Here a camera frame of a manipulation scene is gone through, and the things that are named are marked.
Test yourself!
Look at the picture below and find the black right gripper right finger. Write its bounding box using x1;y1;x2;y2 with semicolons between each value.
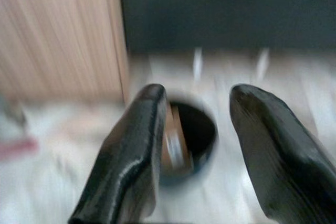
229;83;336;224

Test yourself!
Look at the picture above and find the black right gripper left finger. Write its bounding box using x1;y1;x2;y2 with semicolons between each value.
67;83;168;224

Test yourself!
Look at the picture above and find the brown cardboard trash piece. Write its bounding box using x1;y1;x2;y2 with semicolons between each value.
160;104;195;175

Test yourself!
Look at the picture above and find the round black rubbish bin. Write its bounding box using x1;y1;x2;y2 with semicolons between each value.
157;93;219;187

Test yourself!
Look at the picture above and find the light wooden cabinet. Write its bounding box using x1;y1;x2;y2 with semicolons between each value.
0;0;130;103

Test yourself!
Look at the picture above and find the dark grey low shelf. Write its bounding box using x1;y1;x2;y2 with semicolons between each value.
119;0;336;55

